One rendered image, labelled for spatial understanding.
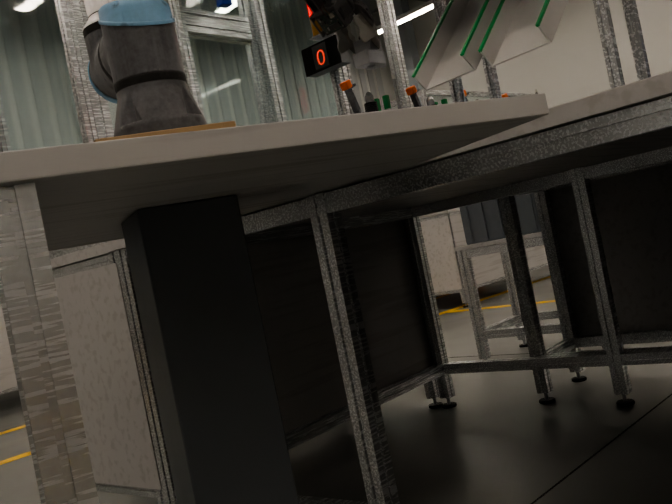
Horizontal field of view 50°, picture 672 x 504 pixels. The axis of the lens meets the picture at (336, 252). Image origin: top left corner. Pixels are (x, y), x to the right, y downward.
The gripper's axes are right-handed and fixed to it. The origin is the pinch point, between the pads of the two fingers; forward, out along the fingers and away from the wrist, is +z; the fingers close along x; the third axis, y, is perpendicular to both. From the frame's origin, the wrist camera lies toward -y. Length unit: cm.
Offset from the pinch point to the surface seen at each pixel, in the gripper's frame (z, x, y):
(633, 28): 22, 50, -8
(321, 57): 2.1, -21.4, -10.4
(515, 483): 112, -8, 46
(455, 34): 4.9, 20.7, 1.3
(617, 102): 7, 59, 40
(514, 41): 5.6, 36.6, 12.5
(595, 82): 584, -325, -912
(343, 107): 14.8, -21.0, -5.3
